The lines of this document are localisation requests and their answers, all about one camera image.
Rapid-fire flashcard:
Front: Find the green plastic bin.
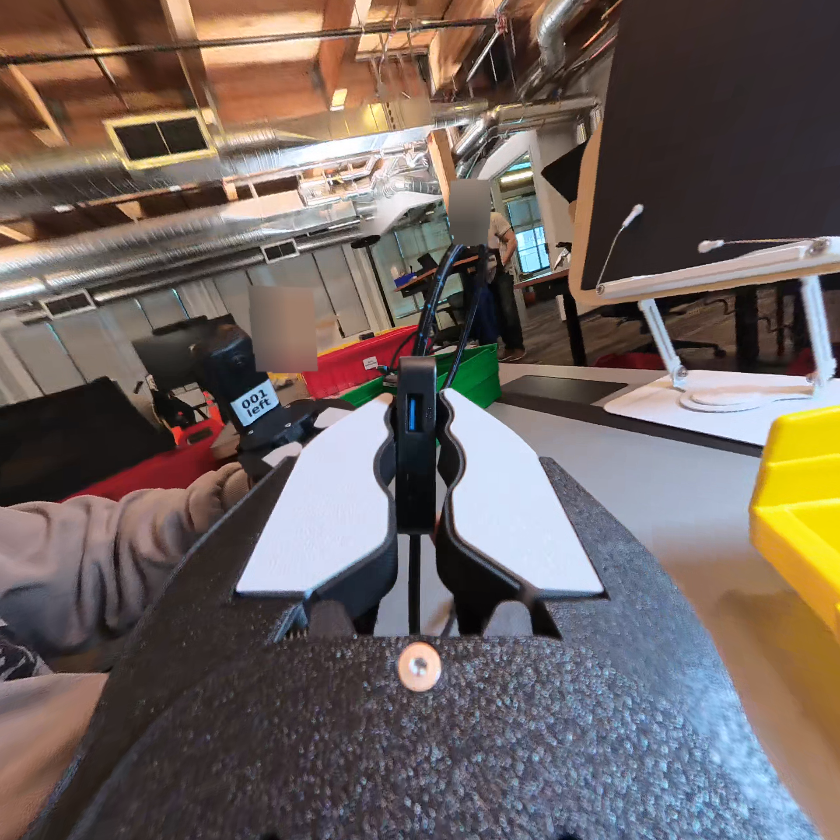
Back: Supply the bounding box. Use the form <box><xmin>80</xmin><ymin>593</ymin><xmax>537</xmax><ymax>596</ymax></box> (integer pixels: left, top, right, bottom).
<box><xmin>340</xmin><ymin>343</ymin><xmax>501</xmax><ymax>411</ymax></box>

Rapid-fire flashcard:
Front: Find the silver air duct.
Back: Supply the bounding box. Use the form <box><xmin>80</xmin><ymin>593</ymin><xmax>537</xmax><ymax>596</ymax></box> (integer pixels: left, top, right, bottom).
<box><xmin>0</xmin><ymin>200</ymin><xmax>368</xmax><ymax>306</ymax></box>

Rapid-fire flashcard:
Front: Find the black monitor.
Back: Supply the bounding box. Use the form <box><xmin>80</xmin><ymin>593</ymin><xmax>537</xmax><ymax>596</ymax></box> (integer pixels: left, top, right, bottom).
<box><xmin>131</xmin><ymin>315</ymin><xmax>237</xmax><ymax>388</ymax></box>

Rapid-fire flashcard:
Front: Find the person's left forearm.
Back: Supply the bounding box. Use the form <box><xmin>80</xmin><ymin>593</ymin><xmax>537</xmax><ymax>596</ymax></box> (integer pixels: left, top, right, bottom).
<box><xmin>0</xmin><ymin>461</ymin><xmax>257</xmax><ymax>677</ymax></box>

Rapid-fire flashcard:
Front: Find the person's own lap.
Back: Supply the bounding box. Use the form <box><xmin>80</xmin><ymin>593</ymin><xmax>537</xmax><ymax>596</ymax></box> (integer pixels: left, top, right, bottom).
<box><xmin>0</xmin><ymin>620</ymin><xmax>111</xmax><ymax>840</ymax></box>

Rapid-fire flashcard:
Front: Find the ceiling vent grille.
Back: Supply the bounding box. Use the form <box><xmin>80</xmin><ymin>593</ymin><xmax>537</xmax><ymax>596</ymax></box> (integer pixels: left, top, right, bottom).
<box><xmin>105</xmin><ymin>110</ymin><xmax>217</xmax><ymax>170</ymax></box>

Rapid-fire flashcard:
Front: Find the yellow plastic bin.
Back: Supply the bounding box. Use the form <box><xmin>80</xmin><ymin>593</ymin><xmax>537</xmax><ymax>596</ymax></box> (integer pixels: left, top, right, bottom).
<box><xmin>749</xmin><ymin>407</ymin><xmax>840</xmax><ymax>634</ymax></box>

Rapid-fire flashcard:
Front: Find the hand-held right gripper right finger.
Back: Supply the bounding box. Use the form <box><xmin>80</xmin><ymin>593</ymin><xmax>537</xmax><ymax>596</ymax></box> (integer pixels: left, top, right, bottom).
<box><xmin>435</xmin><ymin>388</ymin><xmax>605</xmax><ymax>603</ymax></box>

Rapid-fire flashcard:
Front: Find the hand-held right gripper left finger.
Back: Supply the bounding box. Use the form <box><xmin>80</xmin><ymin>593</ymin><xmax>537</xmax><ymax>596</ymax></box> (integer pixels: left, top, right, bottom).
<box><xmin>235</xmin><ymin>394</ymin><xmax>400</xmax><ymax>605</ymax></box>

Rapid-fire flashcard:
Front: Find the red plastic bin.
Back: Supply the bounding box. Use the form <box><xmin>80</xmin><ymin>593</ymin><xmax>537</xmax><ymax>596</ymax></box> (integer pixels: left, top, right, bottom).
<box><xmin>298</xmin><ymin>326</ymin><xmax>421</xmax><ymax>399</ymax></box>
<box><xmin>62</xmin><ymin>420</ymin><xmax>247</xmax><ymax>503</ymax></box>

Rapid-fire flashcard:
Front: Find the black hdmi switch with cable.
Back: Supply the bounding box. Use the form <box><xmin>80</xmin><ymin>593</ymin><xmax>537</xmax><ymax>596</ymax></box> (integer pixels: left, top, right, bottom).
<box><xmin>392</xmin><ymin>243</ymin><xmax>493</xmax><ymax>635</ymax></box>

